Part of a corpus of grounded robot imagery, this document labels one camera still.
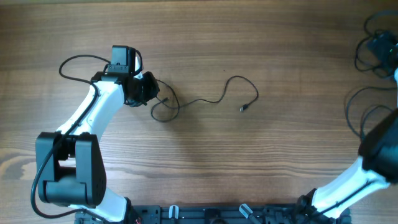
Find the thin black usb cable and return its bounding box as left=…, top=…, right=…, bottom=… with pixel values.
left=150, top=75, right=259, bottom=123

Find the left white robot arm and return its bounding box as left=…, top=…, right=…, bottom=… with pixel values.
left=30, top=45, right=159, bottom=223

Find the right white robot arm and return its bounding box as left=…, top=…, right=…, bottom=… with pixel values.
left=290, top=30, right=397, bottom=223

